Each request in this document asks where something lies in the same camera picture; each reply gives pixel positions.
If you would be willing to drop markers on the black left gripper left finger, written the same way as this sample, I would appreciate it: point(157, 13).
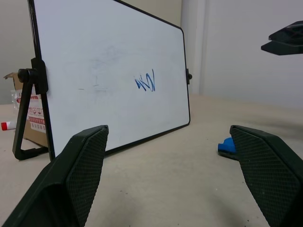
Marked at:
point(71, 179)

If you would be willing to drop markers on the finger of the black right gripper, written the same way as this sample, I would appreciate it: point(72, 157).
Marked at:
point(290, 29)
point(284, 48)

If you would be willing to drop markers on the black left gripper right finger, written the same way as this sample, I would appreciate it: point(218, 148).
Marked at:
point(270, 172)

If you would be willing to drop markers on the blue whiteboard eraser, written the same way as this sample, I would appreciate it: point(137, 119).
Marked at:
point(227, 147)

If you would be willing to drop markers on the brown cardboard box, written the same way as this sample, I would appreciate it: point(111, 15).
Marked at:
point(35, 132)

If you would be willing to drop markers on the white marker with red cap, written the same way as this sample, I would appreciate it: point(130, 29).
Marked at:
point(7, 125)

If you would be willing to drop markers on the clear plastic packet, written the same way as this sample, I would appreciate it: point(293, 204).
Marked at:
point(16, 100)

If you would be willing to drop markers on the black whiteboard stand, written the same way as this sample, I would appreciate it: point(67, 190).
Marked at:
point(35, 75)

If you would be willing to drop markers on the black-framed whiteboard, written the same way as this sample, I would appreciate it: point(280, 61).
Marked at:
point(106, 71)

